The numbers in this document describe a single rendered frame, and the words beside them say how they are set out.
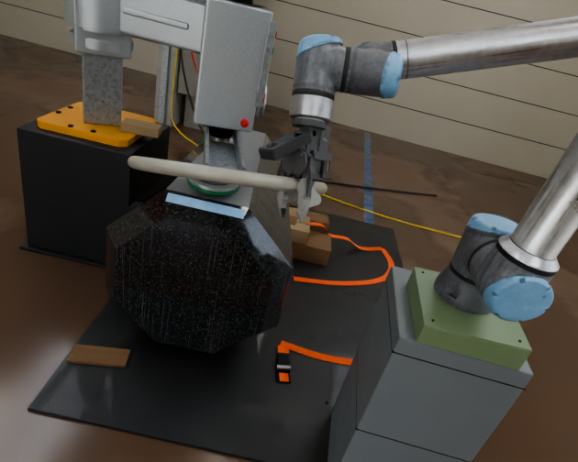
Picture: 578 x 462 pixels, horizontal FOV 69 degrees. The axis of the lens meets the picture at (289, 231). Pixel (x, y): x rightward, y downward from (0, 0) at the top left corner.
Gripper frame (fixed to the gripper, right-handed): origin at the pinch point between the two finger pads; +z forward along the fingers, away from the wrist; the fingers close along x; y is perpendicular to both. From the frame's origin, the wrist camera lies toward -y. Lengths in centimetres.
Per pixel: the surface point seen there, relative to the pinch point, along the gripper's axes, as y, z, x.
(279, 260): 60, 28, 63
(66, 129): 7, -17, 179
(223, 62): 21, -44, 63
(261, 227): 51, 14, 67
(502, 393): 69, 47, -29
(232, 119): 30, -26, 66
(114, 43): 20, -63, 161
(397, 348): 46, 37, -6
